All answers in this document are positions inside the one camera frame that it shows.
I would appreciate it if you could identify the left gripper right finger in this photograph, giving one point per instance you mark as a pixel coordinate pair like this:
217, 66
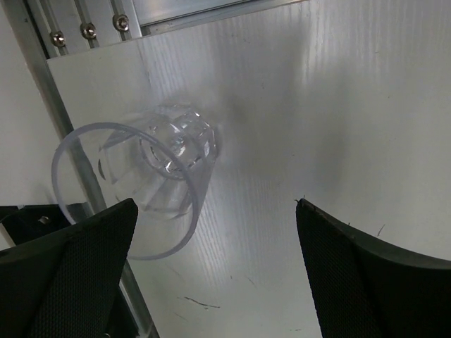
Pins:
363, 286

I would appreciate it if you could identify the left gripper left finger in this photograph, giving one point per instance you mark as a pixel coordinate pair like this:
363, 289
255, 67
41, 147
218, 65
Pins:
64, 284

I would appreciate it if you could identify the aluminium table frame rail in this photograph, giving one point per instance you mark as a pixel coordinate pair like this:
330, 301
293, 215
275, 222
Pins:
242, 273

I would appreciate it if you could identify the clear plastic cup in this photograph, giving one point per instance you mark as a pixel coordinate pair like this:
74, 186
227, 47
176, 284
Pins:
162, 159

